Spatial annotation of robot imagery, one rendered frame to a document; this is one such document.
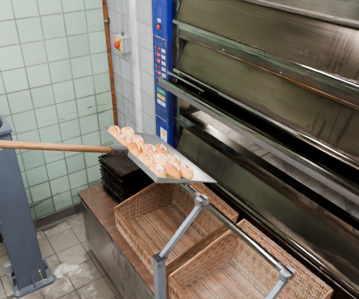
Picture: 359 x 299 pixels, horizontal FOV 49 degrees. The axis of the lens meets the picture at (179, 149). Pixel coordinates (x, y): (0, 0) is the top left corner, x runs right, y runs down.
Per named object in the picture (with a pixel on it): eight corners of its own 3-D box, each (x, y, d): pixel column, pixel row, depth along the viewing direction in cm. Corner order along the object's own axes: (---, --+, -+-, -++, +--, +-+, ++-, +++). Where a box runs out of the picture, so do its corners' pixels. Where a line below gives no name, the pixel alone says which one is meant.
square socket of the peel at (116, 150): (110, 155, 178) (112, 148, 177) (107, 151, 181) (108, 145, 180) (127, 155, 184) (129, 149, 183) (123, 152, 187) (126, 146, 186)
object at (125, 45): (124, 48, 268) (124, 32, 263) (132, 51, 261) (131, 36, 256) (115, 50, 265) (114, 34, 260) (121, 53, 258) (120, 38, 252)
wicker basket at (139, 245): (181, 199, 262) (181, 164, 247) (237, 251, 221) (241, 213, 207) (114, 226, 239) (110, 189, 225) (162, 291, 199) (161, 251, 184)
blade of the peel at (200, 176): (156, 183, 166) (158, 177, 165) (101, 130, 205) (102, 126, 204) (217, 182, 189) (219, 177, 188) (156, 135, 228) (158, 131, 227)
